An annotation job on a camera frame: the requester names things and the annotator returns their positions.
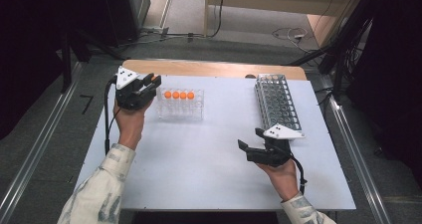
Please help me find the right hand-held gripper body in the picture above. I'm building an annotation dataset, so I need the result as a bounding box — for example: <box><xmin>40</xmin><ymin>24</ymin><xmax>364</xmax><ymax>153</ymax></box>
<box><xmin>245</xmin><ymin>122</ymin><xmax>307</xmax><ymax>168</ymax></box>

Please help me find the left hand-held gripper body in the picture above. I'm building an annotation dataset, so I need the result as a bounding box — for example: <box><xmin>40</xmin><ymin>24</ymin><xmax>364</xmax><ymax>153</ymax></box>
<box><xmin>114</xmin><ymin>65</ymin><xmax>154</xmax><ymax>112</ymax></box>

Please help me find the metal tube rack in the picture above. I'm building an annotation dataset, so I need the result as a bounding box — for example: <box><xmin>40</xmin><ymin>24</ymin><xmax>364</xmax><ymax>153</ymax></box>
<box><xmin>254</xmin><ymin>73</ymin><xmax>304</xmax><ymax>134</ymax></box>

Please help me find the clear acrylic tube rack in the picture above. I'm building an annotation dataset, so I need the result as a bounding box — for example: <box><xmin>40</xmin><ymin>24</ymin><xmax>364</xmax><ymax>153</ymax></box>
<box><xmin>156</xmin><ymin>87</ymin><xmax>205</xmax><ymax>122</ymax></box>

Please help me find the person's right hand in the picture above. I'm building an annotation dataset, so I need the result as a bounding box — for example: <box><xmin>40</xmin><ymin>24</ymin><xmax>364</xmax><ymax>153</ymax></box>
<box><xmin>256</xmin><ymin>158</ymin><xmax>302</xmax><ymax>203</ymax></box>

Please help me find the person's left hand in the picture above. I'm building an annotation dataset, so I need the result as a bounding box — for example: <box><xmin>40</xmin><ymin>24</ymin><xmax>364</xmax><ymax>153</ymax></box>
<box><xmin>112</xmin><ymin>99</ymin><xmax>153</xmax><ymax>151</ymax></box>

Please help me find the white work board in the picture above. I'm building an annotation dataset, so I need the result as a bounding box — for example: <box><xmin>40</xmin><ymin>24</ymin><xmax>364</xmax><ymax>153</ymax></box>
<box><xmin>75</xmin><ymin>73</ymin><xmax>357</xmax><ymax>213</ymax></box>

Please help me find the wooden table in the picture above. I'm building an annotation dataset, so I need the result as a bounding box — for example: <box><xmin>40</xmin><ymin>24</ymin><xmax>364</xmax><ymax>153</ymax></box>
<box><xmin>118</xmin><ymin>59</ymin><xmax>309</xmax><ymax>82</ymax></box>

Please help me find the black cabinet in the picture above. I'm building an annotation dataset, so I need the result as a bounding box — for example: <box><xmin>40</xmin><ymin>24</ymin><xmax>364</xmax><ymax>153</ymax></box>
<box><xmin>99</xmin><ymin>0</ymin><xmax>152</xmax><ymax>48</ymax></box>

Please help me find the black metal stand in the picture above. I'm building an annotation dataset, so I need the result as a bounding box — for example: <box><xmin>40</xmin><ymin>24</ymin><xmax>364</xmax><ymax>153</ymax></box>
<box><xmin>59</xmin><ymin>27</ymin><xmax>127</xmax><ymax>95</ymax></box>

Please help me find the metal floor track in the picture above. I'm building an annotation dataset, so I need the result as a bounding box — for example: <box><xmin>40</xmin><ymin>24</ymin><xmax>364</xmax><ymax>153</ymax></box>
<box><xmin>158</xmin><ymin>0</ymin><xmax>177</xmax><ymax>29</ymax></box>

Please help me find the dark curtain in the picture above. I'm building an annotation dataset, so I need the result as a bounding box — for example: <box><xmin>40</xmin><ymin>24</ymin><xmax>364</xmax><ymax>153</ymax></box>
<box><xmin>0</xmin><ymin>0</ymin><xmax>107</xmax><ymax>142</ymax></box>
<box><xmin>344</xmin><ymin>0</ymin><xmax>422</xmax><ymax>185</ymax></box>

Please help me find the black tripod stand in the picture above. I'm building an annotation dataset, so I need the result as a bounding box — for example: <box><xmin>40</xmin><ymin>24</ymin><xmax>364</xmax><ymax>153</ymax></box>
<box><xmin>285</xmin><ymin>0</ymin><xmax>377</xmax><ymax>103</ymax></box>

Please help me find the light wooden panel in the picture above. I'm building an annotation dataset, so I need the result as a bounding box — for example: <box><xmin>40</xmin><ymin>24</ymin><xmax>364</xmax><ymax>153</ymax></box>
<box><xmin>306</xmin><ymin>13</ymin><xmax>336</xmax><ymax>48</ymax></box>

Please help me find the left hand-held gripper black cable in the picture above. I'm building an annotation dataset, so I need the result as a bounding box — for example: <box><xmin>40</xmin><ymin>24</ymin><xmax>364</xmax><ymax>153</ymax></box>
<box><xmin>104</xmin><ymin>76</ymin><xmax>119</xmax><ymax>156</ymax></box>

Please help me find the hand-held gripper black cable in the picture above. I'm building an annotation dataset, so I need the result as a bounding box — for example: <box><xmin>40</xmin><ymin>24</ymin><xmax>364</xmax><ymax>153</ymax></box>
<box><xmin>104</xmin><ymin>76</ymin><xmax>119</xmax><ymax>156</ymax></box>
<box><xmin>289</xmin><ymin>152</ymin><xmax>310</xmax><ymax>196</ymax></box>

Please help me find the right hand-held gripper black cable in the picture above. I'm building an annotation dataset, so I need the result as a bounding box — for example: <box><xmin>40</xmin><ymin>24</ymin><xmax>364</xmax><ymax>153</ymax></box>
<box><xmin>289</xmin><ymin>152</ymin><xmax>310</xmax><ymax>196</ymax></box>

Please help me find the floor power strip with cables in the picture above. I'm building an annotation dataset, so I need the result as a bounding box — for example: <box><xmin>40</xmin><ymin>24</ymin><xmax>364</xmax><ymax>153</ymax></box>
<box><xmin>118</xmin><ymin>25</ymin><xmax>207</xmax><ymax>48</ymax></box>

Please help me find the metal floor rail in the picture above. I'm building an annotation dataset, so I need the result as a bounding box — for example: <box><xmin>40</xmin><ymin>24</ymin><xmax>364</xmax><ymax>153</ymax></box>
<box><xmin>318</xmin><ymin>74</ymin><xmax>393</xmax><ymax>224</ymax></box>
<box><xmin>0</xmin><ymin>62</ymin><xmax>85</xmax><ymax>224</ymax></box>

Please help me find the black hanging cable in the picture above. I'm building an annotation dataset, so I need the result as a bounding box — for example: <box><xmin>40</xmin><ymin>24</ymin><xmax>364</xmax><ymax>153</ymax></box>
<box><xmin>208</xmin><ymin>0</ymin><xmax>228</xmax><ymax>39</ymax></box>

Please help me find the white coiled cable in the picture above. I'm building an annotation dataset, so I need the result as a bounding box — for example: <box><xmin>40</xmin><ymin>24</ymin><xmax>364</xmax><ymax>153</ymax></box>
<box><xmin>271</xmin><ymin>27</ymin><xmax>309</xmax><ymax>45</ymax></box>

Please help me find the black cable bundle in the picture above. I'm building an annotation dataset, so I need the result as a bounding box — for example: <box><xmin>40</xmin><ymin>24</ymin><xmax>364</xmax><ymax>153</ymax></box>
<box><xmin>343</xmin><ymin>17</ymin><xmax>374</xmax><ymax>83</ymax></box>

